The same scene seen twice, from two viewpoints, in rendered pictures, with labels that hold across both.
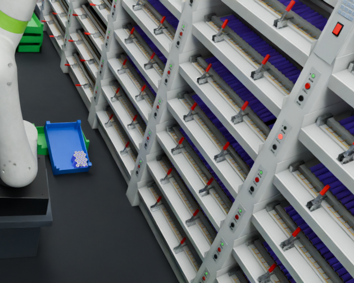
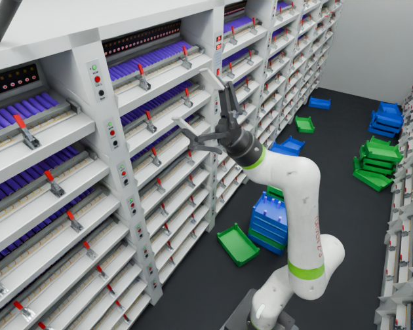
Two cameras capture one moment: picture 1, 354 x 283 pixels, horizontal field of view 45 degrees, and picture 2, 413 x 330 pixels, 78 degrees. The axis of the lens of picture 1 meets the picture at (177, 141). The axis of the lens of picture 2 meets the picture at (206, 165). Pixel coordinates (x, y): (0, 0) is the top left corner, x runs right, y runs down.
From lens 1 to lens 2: 1.91 m
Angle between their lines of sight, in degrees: 81
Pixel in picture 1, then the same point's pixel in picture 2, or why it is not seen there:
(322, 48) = not seen: hidden behind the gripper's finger
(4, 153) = not seen: hidden behind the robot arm
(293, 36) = (195, 99)
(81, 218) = (199, 315)
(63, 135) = not seen: outside the picture
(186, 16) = (127, 193)
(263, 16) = (179, 112)
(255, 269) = (221, 173)
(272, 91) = (198, 129)
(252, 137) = (200, 154)
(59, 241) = (227, 311)
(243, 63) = (179, 145)
